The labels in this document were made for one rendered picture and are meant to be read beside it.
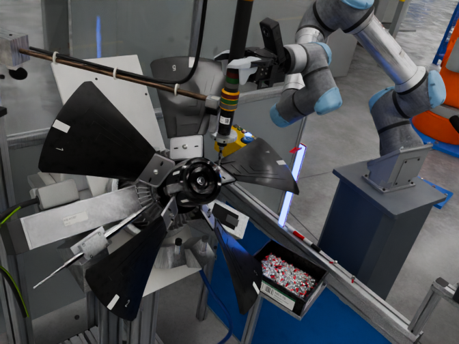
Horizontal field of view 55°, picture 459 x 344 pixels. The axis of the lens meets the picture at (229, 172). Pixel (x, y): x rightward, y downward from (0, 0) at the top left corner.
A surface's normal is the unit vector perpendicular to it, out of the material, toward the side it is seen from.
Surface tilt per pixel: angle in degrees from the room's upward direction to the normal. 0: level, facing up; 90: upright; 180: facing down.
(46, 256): 90
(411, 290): 0
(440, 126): 90
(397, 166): 90
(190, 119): 45
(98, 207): 50
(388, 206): 0
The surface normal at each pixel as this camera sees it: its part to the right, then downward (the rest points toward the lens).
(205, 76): 0.06, -0.33
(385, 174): -0.87, 0.15
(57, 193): 0.58, -0.15
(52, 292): 0.63, 0.50
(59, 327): 0.15, -0.83
